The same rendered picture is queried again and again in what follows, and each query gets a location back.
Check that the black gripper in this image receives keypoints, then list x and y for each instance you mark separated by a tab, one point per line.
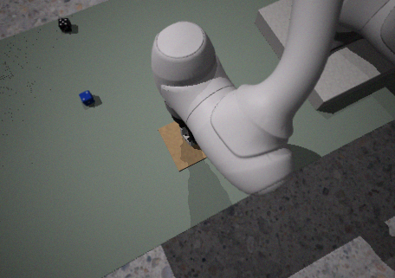
183	129

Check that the tan mottled mat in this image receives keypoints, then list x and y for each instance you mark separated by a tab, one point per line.
182	154

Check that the blue die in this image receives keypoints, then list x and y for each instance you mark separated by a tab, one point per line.
87	98

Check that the black die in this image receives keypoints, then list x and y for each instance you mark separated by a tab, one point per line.
65	25

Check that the white die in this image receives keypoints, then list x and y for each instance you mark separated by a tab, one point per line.
186	136

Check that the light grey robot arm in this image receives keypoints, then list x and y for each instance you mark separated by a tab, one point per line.
244	131

